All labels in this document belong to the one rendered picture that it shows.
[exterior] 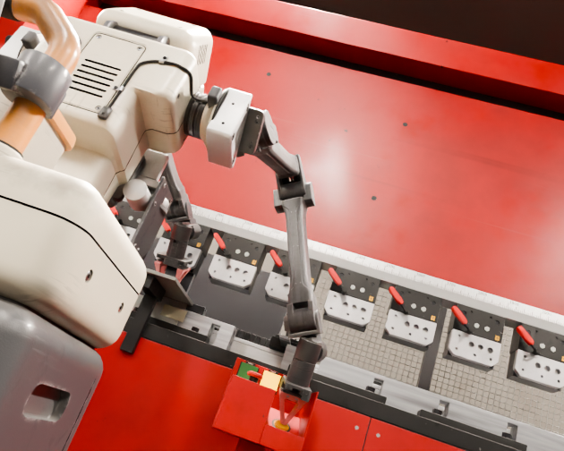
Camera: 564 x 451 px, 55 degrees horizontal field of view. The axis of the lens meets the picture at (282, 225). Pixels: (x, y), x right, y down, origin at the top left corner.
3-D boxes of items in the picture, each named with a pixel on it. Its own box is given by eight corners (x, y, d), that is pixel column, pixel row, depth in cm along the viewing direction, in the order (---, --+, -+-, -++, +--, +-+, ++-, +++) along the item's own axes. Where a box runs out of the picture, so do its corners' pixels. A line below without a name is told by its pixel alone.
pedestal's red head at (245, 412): (213, 427, 119) (242, 348, 126) (210, 427, 134) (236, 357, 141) (298, 459, 120) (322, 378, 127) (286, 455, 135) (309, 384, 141)
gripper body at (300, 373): (305, 391, 135) (314, 362, 136) (309, 399, 125) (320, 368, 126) (280, 382, 135) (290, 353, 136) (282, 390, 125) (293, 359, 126)
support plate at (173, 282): (118, 262, 158) (119, 259, 158) (142, 289, 182) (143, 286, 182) (175, 280, 155) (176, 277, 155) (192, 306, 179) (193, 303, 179)
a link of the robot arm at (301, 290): (271, 185, 153) (309, 177, 151) (277, 196, 158) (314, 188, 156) (279, 330, 130) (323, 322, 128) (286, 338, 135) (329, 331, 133)
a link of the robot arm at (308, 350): (299, 332, 130) (321, 341, 128) (305, 333, 136) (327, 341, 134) (289, 361, 129) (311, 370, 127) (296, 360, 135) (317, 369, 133)
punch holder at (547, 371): (514, 373, 164) (522, 322, 170) (504, 378, 171) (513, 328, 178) (565, 390, 161) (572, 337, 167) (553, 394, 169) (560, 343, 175)
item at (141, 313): (108, 342, 150) (141, 271, 158) (124, 352, 164) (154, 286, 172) (122, 346, 150) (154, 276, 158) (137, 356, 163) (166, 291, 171)
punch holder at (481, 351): (448, 352, 167) (458, 302, 173) (440, 357, 175) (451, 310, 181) (497, 368, 164) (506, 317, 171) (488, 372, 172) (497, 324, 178)
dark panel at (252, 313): (18, 294, 237) (66, 208, 254) (21, 296, 239) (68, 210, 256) (262, 380, 219) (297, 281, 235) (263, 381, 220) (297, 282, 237)
